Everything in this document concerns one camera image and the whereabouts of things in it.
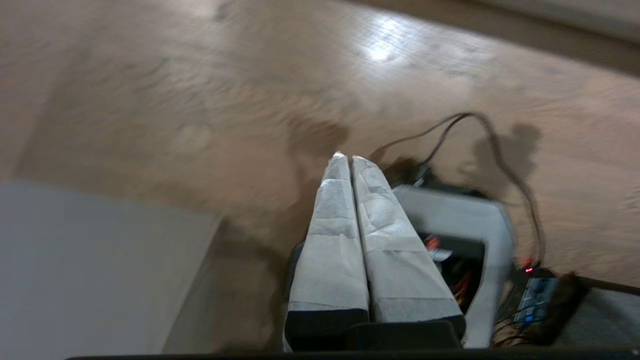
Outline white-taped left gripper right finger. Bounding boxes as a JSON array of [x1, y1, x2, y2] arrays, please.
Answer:
[[351, 155, 467, 337]]

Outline beige glossy low cabinet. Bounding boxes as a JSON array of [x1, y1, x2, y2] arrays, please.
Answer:
[[0, 180, 223, 360]]

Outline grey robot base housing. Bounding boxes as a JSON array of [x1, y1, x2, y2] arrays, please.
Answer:
[[392, 184, 517, 349]]

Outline black floor power cable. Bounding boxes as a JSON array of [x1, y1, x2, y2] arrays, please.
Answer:
[[370, 111, 547, 268]]

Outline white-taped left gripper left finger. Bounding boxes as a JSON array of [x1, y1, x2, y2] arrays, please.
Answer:
[[281, 151, 371, 352]]

